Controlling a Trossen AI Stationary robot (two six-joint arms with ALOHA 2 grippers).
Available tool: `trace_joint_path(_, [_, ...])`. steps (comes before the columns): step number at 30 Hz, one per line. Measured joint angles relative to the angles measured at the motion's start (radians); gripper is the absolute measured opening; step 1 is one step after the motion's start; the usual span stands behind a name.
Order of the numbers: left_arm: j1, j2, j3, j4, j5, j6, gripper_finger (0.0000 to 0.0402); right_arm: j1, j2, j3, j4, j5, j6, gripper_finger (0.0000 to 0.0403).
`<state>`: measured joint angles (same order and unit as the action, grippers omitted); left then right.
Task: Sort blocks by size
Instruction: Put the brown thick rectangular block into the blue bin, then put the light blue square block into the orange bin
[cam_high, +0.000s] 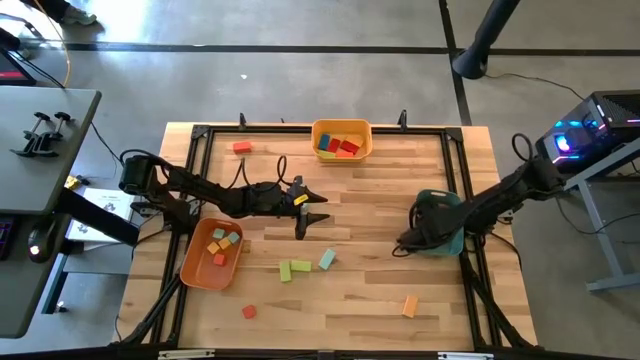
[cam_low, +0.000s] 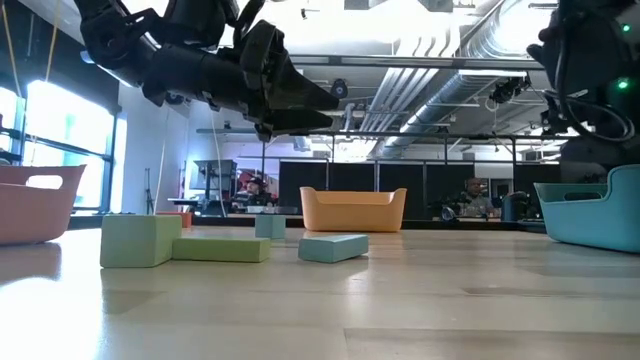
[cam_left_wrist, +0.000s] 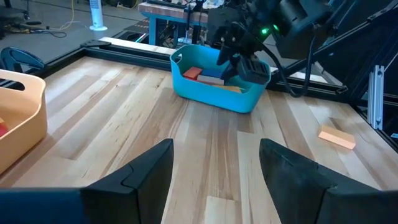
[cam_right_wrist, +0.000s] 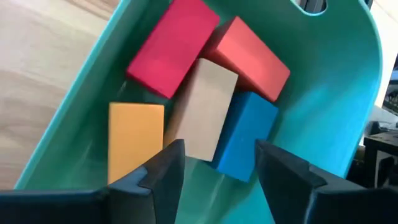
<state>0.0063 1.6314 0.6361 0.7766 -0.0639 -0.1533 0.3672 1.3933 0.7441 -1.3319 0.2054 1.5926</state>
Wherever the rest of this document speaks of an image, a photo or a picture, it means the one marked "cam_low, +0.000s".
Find black round ceiling speaker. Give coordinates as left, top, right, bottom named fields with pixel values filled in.
left=329, top=78, right=350, bottom=100

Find black pipe rail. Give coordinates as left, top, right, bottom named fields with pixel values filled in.
left=195, top=127, right=576, bottom=142

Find black track light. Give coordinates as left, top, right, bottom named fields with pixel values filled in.
left=488, top=74, right=532, bottom=105

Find white hanging cable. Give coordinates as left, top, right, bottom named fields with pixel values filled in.
left=208, top=112, right=227, bottom=216

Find coral rectangular block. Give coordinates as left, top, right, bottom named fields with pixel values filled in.
left=157, top=210, right=193, bottom=229

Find black curtain partition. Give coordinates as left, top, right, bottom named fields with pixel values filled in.
left=277, top=159, right=616, bottom=221

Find equipment cart with monitor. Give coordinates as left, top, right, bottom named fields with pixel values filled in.
left=192, top=159, right=239, bottom=215

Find grey overhead beam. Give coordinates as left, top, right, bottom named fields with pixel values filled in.
left=289, top=53, right=544, bottom=71

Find small teal cube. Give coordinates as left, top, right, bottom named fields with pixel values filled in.
left=254, top=214, right=288, bottom=241

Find teal rectangular block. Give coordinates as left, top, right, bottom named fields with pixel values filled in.
left=297, top=233, right=370, bottom=265

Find yellow plastic bin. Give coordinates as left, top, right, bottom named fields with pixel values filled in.
left=299, top=187, right=408, bottom=233

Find green rectangular block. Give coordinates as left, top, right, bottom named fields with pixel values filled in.
left=99, top=214, right=183, bottom=269
left=172, top=236, right=272, bottom=264

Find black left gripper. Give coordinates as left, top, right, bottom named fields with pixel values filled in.
left=199, top=19, right=340, bottom=141

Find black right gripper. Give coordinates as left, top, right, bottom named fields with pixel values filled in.
left=559, top=130, right=640, bottom=174

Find person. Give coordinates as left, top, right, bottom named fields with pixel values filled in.
left=457, top=177, right=496, bottom=217
left=234, top=174, right=275, bottom=207

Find teal plastic bin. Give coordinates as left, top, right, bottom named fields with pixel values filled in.
left=533, top=164, right=640, bottom=255

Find dark blue chair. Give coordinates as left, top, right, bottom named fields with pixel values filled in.
left=501, top=191, right=532, bottom=223

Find terracotta plastic bin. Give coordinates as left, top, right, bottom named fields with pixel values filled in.
left=0, top=164, right=87, bottom=246

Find yellow hanging rope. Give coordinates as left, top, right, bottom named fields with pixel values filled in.
left=0, top=0, right=24, bottom=99
left=44, top=0, right=62, bottom=84

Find white leaning pole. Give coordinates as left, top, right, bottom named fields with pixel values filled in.
left=152, top=143, right=167, bottom=216

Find black tripod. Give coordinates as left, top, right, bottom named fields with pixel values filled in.
left=143, top=167, right=155, bottom=216

